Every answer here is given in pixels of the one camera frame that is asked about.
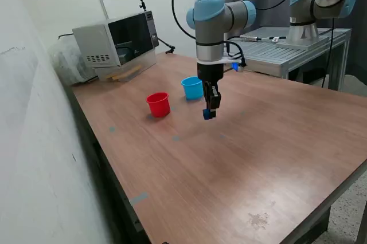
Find grey plastic bag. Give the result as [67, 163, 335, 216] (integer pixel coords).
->
[48, 40, 98, 86]

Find yellow wooden piece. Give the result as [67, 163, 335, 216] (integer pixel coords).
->
[105, 65, 143, 81]

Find black cable on stand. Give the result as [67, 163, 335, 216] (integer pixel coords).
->
[239, 34, 287, 41]

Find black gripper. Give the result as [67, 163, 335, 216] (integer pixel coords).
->
[196, 62, 224, 119]

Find thick black robot power cable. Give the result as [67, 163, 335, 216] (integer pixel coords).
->
[321, 19, 335, 89]

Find long grey tape strip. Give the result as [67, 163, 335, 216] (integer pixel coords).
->
[129, 191, 150, 206]

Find silver microwave oven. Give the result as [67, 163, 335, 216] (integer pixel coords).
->
[72, 10, 160, 69]

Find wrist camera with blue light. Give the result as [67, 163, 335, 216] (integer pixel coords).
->
[231, 60, 246, 73]

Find aluminium profile robot stand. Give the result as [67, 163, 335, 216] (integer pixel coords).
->
[222, 27, 353, 90]

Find red plastic bin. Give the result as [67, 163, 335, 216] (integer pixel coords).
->
[145, 92, 171, 118]

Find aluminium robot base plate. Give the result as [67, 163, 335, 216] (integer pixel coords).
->
[275, 35, 330, 50]

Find blue plastic bin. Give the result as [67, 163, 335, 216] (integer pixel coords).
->
[181, 76, 205, 101]

